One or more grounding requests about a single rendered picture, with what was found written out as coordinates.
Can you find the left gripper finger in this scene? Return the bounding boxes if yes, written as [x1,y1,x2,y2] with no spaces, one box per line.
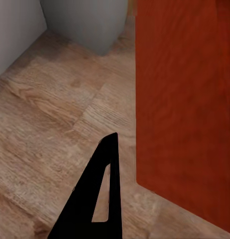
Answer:
[47,132,122,239]

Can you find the storage box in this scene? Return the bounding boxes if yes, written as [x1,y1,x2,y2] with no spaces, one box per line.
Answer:
[135,0,230,233]

